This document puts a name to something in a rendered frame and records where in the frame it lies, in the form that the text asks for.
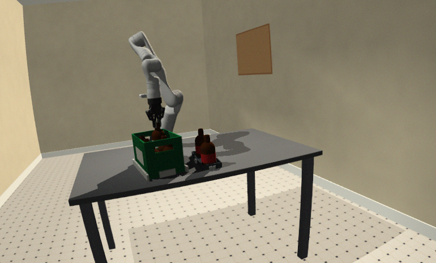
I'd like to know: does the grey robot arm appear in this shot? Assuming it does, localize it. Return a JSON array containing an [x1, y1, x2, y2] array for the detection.
[[129, 31, 183, 132]]

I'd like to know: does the dark green crate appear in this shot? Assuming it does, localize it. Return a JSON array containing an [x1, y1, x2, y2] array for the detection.
[[132, 129, 185, 179]]

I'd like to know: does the brown bottle with red label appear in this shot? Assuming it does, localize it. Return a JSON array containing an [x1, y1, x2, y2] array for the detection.
[[163, 144, 173, 151], [200, 134, 216, 165]]

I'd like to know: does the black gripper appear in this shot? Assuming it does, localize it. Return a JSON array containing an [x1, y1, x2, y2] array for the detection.
[[146, 97, 165, 128]]

